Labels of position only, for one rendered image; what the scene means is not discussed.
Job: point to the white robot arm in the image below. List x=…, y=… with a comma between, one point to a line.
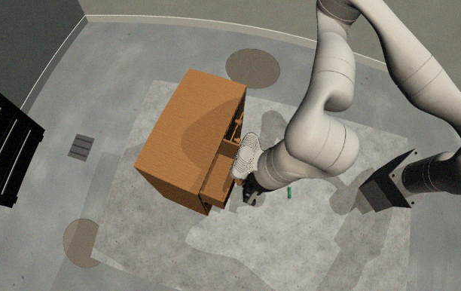
x=316, y=145

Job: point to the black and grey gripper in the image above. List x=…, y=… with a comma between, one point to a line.
x=251, y=188

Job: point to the brown wooden chest of drawers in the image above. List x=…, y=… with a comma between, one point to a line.
x=180, y=149

